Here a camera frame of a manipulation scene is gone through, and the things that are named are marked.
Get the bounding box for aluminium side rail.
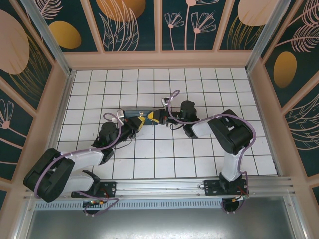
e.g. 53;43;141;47
39;70;77;180
246;70;283;176

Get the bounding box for panel large cream oval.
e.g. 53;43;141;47
0;0;54;113

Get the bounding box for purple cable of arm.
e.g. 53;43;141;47
168;89;257;215
33;112;123;217

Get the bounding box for aluminium frame post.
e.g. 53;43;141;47
245;0;291;73
19;0;75;77

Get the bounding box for perforated metal cable tray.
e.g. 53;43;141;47
33;200;287;212

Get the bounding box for aluminium mounting rail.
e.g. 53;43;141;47
23;176;297;200

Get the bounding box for panel yellow oval pink feather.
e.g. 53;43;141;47
32;0;99;53

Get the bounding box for panel pink leaf outlines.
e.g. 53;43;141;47
284;82;319;179

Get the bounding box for panel yellow oval leaf branch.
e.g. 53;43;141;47
260;0;319;97

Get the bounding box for black arm base connector housing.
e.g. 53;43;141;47
221;195;250;214
83;199;105;215

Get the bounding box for starry night print box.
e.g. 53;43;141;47
123;107;161;125

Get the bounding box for grey metal sheet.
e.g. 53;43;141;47
14;195;309;239

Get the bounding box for panel cream oval yellow lines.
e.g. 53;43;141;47
218;0;275;50

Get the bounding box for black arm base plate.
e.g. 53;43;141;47
71;181;117;199
203;179;250;196

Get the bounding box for panel orange circle leaf outlines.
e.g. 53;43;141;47
88;0;160;52

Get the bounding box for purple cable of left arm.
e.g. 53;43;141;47
33;112;123;217

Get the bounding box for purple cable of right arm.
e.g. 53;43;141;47
168;89;257;215

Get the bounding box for panel pink flower outlines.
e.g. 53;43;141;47
161;0;219;52

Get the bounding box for panel single flower outline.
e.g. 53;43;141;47
0;87;35;182

